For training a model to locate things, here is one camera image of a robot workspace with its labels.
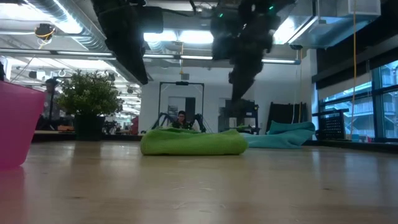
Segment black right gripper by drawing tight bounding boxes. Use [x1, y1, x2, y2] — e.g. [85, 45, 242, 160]
[211, 0, 296, 102]

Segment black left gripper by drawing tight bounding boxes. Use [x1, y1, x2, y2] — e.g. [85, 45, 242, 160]
[91, 0, 164, 85]

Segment blue microfiber towel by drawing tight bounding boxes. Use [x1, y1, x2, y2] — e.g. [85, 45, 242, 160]
[239, 120, 316, 149]

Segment green microfiber towel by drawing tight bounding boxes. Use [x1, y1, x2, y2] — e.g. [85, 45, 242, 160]
[139, 127, 249, 156]

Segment pink plastic basket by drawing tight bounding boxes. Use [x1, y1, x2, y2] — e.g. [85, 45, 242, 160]
[0, 80, 47, 171]

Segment black shelf cart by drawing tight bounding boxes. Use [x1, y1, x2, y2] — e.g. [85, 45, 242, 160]
[218, 98, 261, 135]

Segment long ceiling light bar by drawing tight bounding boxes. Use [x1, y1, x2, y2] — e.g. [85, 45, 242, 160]
[0, 48, 302, 65]

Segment black leaning panel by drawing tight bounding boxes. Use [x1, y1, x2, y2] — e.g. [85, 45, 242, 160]
[266, 101, 307, 133]

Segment green potted plant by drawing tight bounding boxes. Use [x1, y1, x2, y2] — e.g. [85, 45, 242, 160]
[55, 68, 124, 141]

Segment person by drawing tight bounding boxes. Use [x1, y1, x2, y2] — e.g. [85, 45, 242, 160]
[170, 110, 195, 131]
[39, 78, 62, 131]

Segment black perforated metal rack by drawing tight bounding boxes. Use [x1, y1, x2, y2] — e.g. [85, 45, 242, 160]
[312, 108, 349, 141]

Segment dark low counter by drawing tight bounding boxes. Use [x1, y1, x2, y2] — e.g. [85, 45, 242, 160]
[30, 129, 142, 142]

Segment large framed window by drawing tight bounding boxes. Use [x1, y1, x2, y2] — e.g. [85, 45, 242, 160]
[317, 58, 398, 141]

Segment silver spiral air duct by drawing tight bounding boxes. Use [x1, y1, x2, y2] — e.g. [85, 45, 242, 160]
[26, 0, 147, 82]

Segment thin yellow cable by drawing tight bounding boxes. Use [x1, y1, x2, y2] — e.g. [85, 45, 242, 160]
[297, 48, 303, 124]
[349, 0, 358, 138]

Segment black metal frame rig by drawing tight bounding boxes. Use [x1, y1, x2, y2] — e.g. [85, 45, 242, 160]
[158, 81, 205, 131]

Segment black yellow cable reel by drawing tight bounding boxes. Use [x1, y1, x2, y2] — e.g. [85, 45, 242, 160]
[34, 23, 57, 41]

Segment silver rectangular air duct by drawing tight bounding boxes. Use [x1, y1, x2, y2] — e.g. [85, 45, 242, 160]
[289, 0, 382, 49]

